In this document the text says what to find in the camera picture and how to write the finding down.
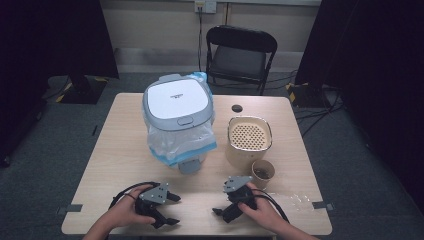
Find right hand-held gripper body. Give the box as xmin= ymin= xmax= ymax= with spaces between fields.
xmin=222 ymin=175 xmax=258 ymax=210

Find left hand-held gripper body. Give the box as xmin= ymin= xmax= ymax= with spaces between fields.
xmin=134 ymin=182 xmax=170 ymax=218

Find brown paper cup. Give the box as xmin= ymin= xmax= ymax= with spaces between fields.
xmin=251 ymin=159 xmax=276 ymax=191

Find dark wet tea leaves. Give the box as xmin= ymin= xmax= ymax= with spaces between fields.
xmin=255 ymin=168 xmax=272 ymax=180

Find beige perforated strainer container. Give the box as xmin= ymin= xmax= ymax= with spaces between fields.
xmin=225 ymin=115 xmax=273 ymax=171

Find white grey lidded trash can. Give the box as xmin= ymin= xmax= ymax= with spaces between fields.
xmin=142 ymin=73 xmax=215 ymax=175

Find person's right hand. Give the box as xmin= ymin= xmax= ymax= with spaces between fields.
xmin=237 ymin=182 xmax=290 ymax=234

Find person's left hand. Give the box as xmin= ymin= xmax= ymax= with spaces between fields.
xmin=101 ymin=184 xmax=157 ymax=232

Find clear blue-edged trash bag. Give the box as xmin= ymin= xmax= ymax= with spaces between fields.
xmin=144 ymin=71 xmax=218 ymax=168

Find spilled water puddle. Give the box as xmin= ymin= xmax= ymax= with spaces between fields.
xmin=266 ymin=191 xmax=313 ymax=211

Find grey tape strip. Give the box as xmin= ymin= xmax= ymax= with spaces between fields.
xmin=57 ymin=203 xmax=84 ymax=216
xmin=312 ymin=200 xmax=335 ymax=212

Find black folding chair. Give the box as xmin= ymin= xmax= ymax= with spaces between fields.
xmin=205 ymin=25 xmax=278 ymax=97

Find black curtain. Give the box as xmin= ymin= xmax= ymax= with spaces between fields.
xmin=0 ymin=0 xmax=120 ymax=168
xmin=294 ymin=0 xmax=424 ymax=214

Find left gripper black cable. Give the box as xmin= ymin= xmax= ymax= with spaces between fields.
xmin=108 ymin=180 xmax=162 ymax=210

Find black floor cable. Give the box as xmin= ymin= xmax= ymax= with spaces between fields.
xmin=294 ymin=93 xmax=344 ymax=138
xmin=266 ymin=69 xmax=298 ymax=91

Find black wall power cable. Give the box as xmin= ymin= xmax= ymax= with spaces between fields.
xmin=197 ymin=6 xmax=204 ymax=73

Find white wall socket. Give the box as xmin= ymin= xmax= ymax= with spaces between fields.
xmin=194 ymin=0 xmax=218 ymax=14

